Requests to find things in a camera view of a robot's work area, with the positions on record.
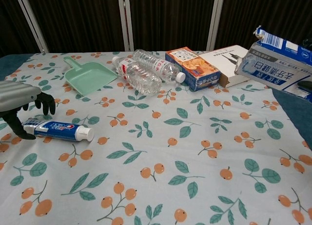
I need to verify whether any orange and blue snack box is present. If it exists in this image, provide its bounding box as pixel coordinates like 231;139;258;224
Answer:
165;46;222;92

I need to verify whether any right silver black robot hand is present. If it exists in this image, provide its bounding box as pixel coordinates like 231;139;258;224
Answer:
295;38;312;98

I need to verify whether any white screen frame post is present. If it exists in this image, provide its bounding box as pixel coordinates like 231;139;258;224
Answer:
13;0;49;54
206;0;225;52
117;0;134;52

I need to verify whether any mint green plastic dustpan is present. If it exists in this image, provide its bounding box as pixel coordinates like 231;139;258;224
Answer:
63;56;118;97

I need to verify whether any blue white toothpaste box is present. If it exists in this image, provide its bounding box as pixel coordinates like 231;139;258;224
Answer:
234;25;312;99

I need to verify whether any clear bottle with red label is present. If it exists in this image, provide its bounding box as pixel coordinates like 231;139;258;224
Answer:
112;56;163;96

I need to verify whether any white cardboard product box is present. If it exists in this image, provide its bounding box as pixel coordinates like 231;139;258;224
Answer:
198;45;252;88

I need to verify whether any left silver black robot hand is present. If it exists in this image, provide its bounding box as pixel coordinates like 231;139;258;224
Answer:
0;80;56;140

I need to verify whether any clear ribbed water bottle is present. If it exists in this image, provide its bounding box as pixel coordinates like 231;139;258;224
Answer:
133;49;186;83

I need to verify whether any blue white toothpaste tube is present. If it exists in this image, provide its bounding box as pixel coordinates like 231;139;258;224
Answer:
22;119;95;142

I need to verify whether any floral orange fruit tablecloth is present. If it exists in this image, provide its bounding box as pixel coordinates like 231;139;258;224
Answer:
0;50;312;225

